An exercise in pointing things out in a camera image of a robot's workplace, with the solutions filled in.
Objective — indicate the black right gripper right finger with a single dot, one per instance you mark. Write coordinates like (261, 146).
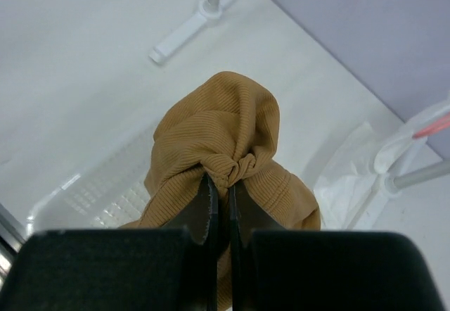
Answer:
(274, 268)

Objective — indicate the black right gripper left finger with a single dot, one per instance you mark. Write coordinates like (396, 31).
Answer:
(173, 267)

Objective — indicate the tan tank top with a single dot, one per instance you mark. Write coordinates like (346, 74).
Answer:
(227, 129)

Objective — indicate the white tank top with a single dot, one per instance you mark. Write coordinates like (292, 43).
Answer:
(367, 171)

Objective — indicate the white perforated plastic basket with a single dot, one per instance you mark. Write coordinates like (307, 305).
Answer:
(105, 193)

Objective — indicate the white and silver clothes rack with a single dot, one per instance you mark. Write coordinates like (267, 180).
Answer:
(207, 13)

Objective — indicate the aluminium mounting rail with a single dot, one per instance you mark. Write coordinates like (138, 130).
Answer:
(13, 236)

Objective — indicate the pink wire hanger right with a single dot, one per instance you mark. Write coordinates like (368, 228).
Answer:
(439, 125)

